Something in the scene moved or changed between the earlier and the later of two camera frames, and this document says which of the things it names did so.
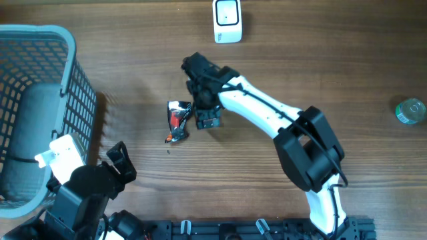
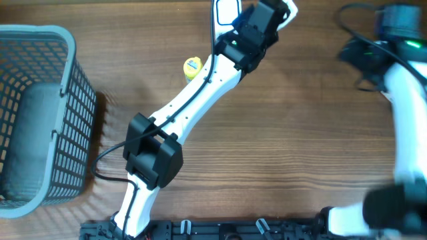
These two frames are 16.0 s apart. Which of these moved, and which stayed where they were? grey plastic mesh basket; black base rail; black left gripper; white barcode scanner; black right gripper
Moved: black right gripper; black left gripper
Stayed: white barcode scanner; grey plastic mesh basket; black base rail
